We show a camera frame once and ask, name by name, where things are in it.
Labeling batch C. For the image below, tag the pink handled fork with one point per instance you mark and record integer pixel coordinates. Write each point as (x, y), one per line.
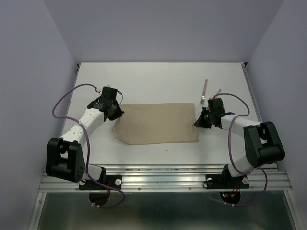
(202, 100)

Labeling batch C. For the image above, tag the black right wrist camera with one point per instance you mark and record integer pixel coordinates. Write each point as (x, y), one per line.
(215, 104)

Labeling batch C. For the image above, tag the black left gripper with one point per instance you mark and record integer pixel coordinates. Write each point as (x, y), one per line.
(119, 113)

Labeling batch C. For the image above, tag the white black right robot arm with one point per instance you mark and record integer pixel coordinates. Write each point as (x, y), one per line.
(261, 140)

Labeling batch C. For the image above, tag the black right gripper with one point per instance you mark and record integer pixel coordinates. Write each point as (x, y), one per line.
(199, 122)

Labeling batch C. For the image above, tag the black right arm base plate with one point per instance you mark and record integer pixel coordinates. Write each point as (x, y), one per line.
(218, 181)

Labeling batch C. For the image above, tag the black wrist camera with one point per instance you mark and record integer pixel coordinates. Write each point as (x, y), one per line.
(215, 104)
(108, 92)

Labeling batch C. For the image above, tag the aluminium front mounting rail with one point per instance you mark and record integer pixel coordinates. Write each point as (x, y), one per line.
(190, 177)

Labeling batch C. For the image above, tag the beige cloth napkin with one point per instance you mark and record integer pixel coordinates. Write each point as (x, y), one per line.
(156, 123)

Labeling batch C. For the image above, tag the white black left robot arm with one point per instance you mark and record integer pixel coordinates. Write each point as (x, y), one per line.
(65, 159)

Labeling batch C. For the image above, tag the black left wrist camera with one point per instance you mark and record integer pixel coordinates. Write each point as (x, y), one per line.
(108, 92)

